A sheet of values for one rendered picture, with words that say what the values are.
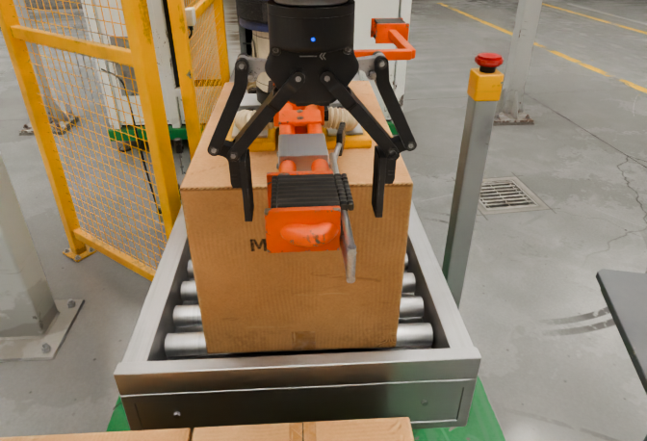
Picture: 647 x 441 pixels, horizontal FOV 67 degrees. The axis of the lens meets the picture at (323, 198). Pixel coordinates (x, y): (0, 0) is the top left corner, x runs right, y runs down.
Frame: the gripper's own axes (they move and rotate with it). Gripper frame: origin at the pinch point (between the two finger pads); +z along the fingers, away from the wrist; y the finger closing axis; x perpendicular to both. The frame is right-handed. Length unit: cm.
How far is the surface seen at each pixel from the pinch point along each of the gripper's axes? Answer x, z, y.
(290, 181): -1.5, -1.9, 2.4
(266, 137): -45.3, 11.2, 7.6
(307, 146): -12.2, -1.1, 0.2
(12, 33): -142, 10, 102
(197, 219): -29.0, 19.6, 19.3
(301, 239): 6.0, 0.3, 1.4
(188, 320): -42, 55, 28
